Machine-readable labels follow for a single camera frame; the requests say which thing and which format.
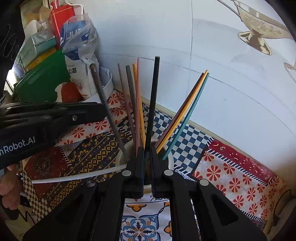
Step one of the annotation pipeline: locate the dark green chopstick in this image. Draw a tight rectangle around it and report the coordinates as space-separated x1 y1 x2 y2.
144 56 160 177

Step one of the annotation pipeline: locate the person's left hand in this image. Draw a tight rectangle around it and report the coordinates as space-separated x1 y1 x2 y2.
0 164 21 210

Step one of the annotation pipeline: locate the green box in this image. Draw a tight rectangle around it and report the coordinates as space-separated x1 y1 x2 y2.
15 50 70 103

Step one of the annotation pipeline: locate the white plastic utensil holder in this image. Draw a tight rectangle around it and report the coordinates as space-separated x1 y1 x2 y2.
31 138 175 194

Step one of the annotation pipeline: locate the colourful patchwork tablecloth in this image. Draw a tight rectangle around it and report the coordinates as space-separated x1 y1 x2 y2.
4 90 290 241

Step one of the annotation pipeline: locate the teal chopstick in holder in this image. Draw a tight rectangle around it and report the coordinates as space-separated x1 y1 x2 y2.
162 73 209 160

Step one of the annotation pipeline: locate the white blue plastic bag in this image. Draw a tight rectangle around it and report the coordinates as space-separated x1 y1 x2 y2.
60 14 99 99

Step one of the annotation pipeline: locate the orange chopstick in holder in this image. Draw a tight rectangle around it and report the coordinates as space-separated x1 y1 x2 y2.
156 69 209 154

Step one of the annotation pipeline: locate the dark grey chopstick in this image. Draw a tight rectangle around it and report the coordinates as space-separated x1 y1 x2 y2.
125 65 137 141

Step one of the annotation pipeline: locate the pink chopstick in holder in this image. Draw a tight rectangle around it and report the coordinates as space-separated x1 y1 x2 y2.
135 59 141 154

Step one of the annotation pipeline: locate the red carton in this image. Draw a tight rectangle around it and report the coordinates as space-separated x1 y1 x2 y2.
48 0 84 49

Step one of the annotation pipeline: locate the yellow chopstick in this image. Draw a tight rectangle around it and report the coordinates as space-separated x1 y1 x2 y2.
132 62 145 148

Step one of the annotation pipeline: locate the brown chopstick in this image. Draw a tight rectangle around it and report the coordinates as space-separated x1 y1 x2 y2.
154 72 205 149

